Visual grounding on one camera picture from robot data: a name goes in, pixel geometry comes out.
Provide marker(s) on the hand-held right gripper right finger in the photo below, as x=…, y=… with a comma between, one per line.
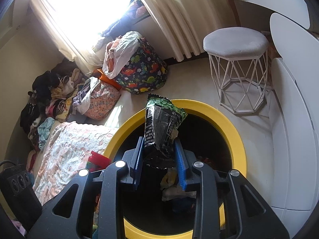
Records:
x=180, y=169

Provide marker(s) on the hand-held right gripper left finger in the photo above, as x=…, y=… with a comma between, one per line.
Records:
x=139, y=164

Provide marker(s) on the green black snack packet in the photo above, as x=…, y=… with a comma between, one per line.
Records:
x=159, y=134

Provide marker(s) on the yellow rim trash bin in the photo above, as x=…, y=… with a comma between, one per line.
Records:
x=199, y=107

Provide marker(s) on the crumpled yellow white wrapper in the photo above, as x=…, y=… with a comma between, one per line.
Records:
x=169, y=179

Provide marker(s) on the pale pink cloth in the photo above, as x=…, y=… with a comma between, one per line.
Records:
x=20, y=227

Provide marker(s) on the red plastic packet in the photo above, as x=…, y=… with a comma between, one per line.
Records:
x=98, y=158

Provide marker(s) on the pink patterned quilt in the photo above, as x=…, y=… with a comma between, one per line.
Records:
x=69, y=149

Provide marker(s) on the pink floral fabric bag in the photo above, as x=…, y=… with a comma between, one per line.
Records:
x=102, y=102

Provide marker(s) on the light blue cloth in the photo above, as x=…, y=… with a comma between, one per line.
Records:
x=46, y=129

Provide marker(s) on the orange bag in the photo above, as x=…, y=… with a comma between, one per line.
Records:
x=113, y=84

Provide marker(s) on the white lilac garment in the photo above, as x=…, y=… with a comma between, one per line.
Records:
x=86, y=97

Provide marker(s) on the dinosaur print laundry bag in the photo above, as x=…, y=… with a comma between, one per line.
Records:
x=144, y=72

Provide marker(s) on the pile of dark clothes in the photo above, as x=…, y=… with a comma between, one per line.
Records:
x=49, y=84

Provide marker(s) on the orange towel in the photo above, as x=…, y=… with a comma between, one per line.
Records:
x=112, y=47

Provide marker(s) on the white curved cabinet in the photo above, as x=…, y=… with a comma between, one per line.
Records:
x=294, y=104

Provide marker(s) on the heap of clothes on windowsill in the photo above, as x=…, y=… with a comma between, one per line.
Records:
x=114, y=27

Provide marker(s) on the thick cream curtain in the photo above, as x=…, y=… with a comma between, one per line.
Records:
x=179, y=17

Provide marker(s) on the sheer cream curtain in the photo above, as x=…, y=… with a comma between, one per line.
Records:
x=62, y=29

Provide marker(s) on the window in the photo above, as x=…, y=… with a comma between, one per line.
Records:
x=94, y=5

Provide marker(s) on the white vanity desk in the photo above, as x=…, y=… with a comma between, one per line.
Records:
x=274, y=0

